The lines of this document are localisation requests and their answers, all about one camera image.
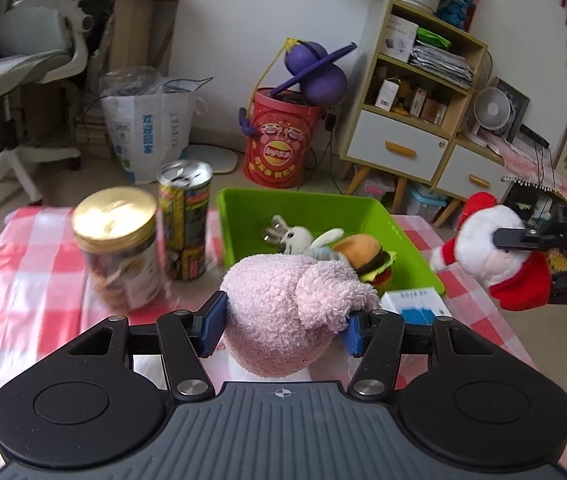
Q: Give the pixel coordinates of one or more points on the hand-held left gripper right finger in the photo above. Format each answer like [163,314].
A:
[355,334]

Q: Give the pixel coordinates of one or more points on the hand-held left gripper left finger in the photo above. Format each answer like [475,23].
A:
[212,324]

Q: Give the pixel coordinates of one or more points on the santa plush toy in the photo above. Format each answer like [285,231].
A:
[483,245]

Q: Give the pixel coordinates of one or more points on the pink plush toy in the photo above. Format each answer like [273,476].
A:
[283,310]

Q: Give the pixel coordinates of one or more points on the green plastic bin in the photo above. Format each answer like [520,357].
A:
[248,220]

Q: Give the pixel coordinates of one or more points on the black square box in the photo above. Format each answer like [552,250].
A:
[526,202]

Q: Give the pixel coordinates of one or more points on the blue and white box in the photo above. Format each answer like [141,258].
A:
[416,307]

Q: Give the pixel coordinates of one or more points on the pink cabinet cloth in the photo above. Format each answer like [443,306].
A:
[523,162]

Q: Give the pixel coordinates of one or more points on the burger plush toy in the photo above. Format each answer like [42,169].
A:
[363,255]

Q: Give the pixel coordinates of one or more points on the low wooden drawer cabinet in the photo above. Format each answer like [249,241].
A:
[468,172]

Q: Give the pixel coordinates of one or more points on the clear plastic storage box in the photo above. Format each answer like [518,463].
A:
[426,202]

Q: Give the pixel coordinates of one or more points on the black power strip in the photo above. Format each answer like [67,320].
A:
[534,135]

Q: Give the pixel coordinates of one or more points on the tall printed metal can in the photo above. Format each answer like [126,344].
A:
[186,220]

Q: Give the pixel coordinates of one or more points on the white bunny plush toy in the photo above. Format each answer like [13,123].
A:
[296,240]

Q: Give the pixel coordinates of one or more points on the gold lid clear jar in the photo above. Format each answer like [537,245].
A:
[113,240]

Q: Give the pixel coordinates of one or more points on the small white desk fan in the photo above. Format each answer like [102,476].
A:
[491,110]

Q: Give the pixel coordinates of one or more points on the tall wooden shelf cabinet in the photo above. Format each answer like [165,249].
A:
[398,137]

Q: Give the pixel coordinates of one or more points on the white floor scale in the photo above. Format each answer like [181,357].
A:
[213,160]

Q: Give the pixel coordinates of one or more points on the red checkered blanket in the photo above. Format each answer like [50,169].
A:
[28,280]

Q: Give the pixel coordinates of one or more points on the stack of papers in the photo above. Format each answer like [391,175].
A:
[441,65]

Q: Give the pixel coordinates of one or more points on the red snack bucket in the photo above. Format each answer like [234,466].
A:
[278,145]

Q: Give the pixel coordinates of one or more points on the white printed bag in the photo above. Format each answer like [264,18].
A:
[148,130]

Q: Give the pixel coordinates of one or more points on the green packet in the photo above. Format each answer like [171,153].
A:
[431,37]

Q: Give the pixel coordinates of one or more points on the white product box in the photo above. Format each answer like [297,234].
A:
[397,37]

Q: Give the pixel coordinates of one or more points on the blue knitted item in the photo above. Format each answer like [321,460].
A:
[458,2]

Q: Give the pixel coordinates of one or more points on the purple jumping ball toy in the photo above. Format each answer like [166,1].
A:
[313,67]

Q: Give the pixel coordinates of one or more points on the wooden desk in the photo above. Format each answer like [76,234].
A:
[138,25]

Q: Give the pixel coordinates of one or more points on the white office chair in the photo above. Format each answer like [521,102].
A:
[33,45]

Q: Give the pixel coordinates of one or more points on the black picture frame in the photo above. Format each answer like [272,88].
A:
[519,105]

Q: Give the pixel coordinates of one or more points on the black wall charger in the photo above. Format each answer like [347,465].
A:
[330,121]

